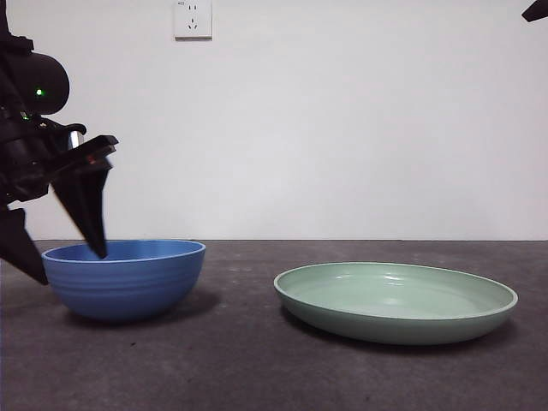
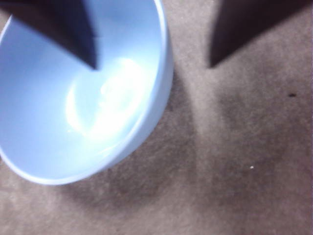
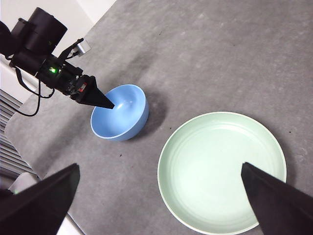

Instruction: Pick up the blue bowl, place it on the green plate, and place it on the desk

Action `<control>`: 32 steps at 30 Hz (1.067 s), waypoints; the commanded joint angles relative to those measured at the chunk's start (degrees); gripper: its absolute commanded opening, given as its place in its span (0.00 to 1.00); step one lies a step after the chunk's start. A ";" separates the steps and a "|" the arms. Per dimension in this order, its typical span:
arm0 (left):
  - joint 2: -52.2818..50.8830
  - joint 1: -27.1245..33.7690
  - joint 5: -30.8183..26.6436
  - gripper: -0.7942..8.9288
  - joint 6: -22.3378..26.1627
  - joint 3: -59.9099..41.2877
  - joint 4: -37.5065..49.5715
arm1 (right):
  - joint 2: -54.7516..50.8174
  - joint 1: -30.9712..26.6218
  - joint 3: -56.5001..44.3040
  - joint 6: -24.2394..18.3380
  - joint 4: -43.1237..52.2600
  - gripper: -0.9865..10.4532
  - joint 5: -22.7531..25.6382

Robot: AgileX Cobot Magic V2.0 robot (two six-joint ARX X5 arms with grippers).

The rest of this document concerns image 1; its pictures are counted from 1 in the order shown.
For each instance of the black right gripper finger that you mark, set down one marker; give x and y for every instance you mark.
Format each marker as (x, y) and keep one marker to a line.
(537, 12)

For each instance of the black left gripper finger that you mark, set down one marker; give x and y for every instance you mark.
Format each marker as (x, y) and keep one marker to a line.
(83, 205)
(19, 244)

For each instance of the blue bowl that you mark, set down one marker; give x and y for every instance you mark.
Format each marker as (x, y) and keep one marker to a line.
(124, 282)

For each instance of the green plate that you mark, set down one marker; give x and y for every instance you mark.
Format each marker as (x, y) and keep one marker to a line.
(394, 308)

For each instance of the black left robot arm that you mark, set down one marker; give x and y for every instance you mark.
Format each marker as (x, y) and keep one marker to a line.
(45, 81)

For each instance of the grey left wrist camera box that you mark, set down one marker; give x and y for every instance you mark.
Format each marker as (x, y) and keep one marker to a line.
(76, 138)

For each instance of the white wall socket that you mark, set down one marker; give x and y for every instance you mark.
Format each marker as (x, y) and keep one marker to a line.
(193, 19)

